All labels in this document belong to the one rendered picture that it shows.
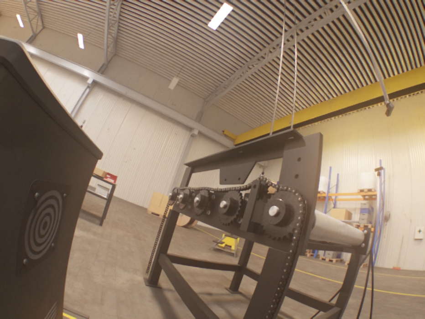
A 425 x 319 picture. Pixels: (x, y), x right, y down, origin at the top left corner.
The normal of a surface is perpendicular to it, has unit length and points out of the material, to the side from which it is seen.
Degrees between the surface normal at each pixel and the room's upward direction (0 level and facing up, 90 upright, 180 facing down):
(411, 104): 90
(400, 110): 90
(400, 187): 90
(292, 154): 90
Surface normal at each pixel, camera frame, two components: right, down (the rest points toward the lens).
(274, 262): -0.84, -0.39
